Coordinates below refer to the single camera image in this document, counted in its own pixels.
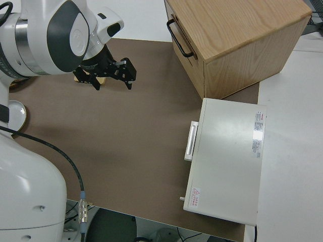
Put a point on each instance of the wooden mug stand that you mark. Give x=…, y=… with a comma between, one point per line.
x=102, y=80

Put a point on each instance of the wooden drawer box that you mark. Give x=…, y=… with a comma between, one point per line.
x=239, y=37

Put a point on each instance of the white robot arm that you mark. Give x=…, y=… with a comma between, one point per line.
x=30, y=37

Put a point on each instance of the gray round plate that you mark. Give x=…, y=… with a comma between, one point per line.
x=17, y=113

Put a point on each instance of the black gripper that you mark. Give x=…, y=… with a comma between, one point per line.
x=101, y=64

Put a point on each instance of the brown table mat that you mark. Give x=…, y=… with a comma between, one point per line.
x=113, y=138

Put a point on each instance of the white toaster oven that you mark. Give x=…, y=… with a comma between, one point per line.
x=227, y=156

